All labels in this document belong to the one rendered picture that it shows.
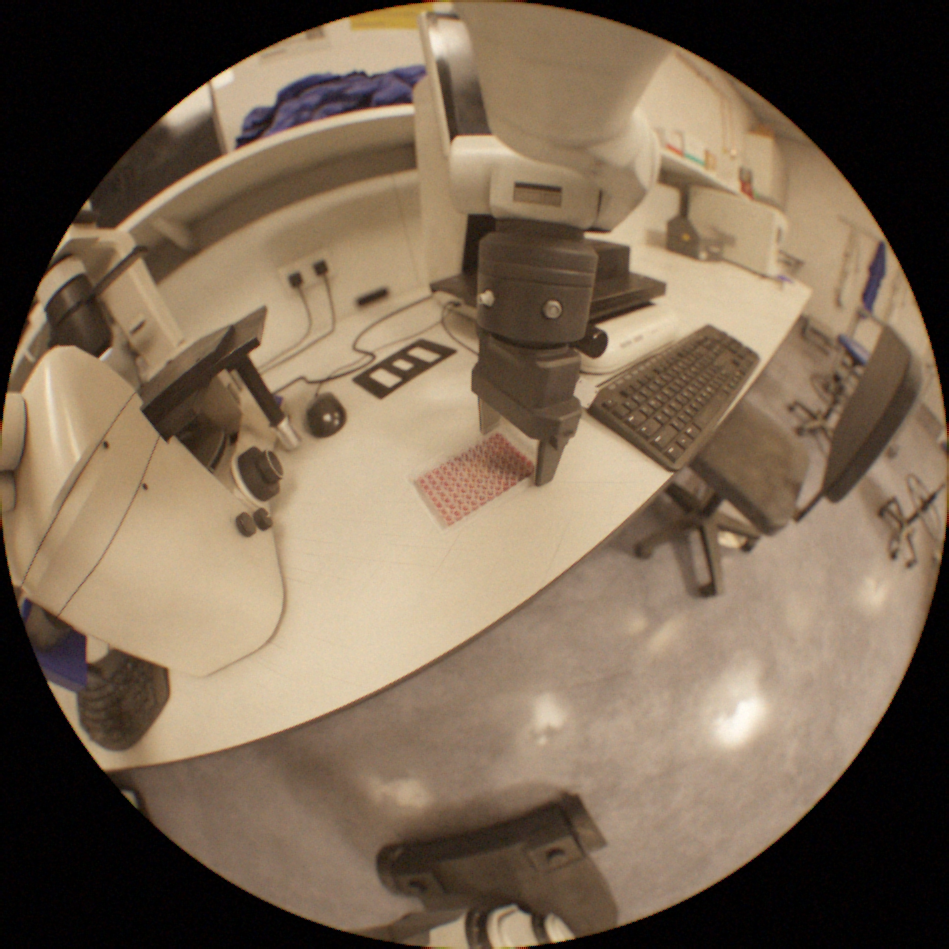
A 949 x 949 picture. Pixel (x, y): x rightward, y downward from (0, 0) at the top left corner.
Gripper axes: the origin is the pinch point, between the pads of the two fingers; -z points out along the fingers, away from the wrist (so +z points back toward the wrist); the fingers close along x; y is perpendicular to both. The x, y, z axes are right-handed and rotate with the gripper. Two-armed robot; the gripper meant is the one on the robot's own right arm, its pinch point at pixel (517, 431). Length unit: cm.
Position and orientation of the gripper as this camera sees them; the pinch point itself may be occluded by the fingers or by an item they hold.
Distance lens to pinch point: 31.0
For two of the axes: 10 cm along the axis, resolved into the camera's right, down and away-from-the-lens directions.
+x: -5.4, -6.0, 6.0
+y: -8.4, 3.5, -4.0
